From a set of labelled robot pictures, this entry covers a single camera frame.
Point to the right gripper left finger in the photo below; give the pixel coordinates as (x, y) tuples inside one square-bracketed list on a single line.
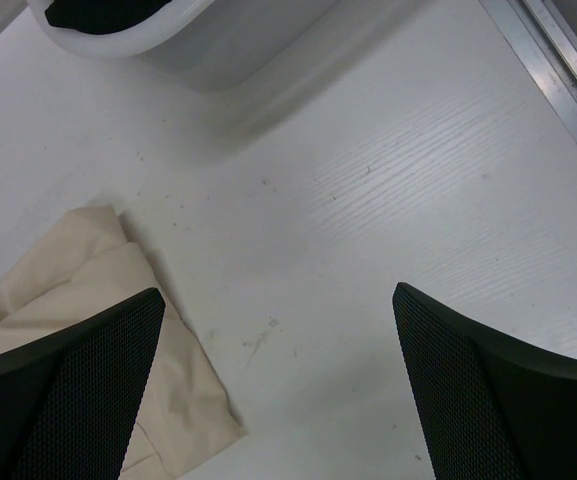
[(69, 400)]

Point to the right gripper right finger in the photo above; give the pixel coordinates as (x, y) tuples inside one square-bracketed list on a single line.
[(490, 405)]

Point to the beige trousers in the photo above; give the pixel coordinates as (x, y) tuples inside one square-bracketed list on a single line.
[(84, 265)]

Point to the white laundry basket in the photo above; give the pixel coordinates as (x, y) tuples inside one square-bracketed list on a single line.
[(207, 45)]

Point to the black garment in basket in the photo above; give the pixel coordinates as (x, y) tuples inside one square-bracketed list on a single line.
[(101, 17)]

